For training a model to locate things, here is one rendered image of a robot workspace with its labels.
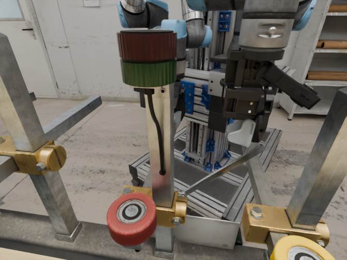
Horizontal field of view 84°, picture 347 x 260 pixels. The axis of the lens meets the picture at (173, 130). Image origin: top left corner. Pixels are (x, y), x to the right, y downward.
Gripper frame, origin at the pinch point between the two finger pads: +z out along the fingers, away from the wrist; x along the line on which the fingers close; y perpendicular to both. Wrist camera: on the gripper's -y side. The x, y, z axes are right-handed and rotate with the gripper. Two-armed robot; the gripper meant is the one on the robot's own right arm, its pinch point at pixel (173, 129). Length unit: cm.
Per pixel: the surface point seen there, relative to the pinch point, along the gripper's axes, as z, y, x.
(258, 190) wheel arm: -2.6, -29.1, -23.6
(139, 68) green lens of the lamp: -31, -44, -4
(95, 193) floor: 83, 34, 67
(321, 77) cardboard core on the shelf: 27, 208, -156
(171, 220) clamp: -1.9, -38.7, -5.9
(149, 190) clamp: -4.5, -34.5, -0.6
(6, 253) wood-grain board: -8, -51, 15
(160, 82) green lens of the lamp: -30, -43, -6
